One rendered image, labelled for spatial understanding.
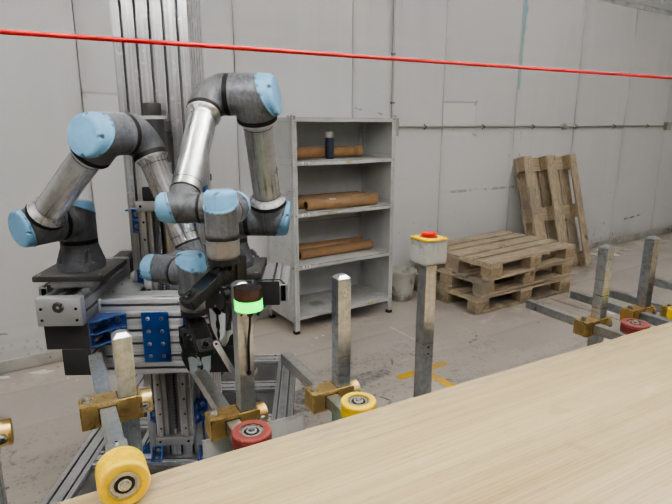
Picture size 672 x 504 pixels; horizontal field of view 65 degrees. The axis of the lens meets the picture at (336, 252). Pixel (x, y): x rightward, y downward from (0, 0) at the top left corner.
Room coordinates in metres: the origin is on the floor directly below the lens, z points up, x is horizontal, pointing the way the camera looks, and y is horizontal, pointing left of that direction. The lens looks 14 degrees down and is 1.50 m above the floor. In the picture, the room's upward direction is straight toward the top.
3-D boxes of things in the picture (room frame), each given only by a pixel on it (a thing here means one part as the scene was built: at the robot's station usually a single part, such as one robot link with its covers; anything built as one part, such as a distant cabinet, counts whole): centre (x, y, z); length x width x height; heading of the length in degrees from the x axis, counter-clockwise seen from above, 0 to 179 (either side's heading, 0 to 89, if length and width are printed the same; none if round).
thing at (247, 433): (0.95, 0.17, 0.85); 0.08 x 0.08 x 0.11
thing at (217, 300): (1.18, 0.25, 1.15); 0.09 x 0.08 x 0.12; 139
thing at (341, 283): (1.22, -0.01, 0.91); 0.03 x 0.03 x 0.48; 28
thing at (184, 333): (1.34, 0.38, 0.97); 0.09 x 0.08 x 0.12; 29
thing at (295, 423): (1.14, 0.19, 0.75); 0.26 x 0.01 x 0.10; 118
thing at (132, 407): (0.97, 0.45, 0.95); 0.13 x 0.06 x 0.05; 118
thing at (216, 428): (1.09, 0.23, 0.85); 0.13 x 0.06 x 0.05; 118
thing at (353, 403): (1.07, -0.05, 0.85); 0.08 x 0.08 x 0.11
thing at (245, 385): (1.10, 0.21, 0.93); 0.03 x 0.03 x 0.48; 28
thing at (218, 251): (1.18, 0.26, 1.23); 0.08 x 0.08 x 0.05
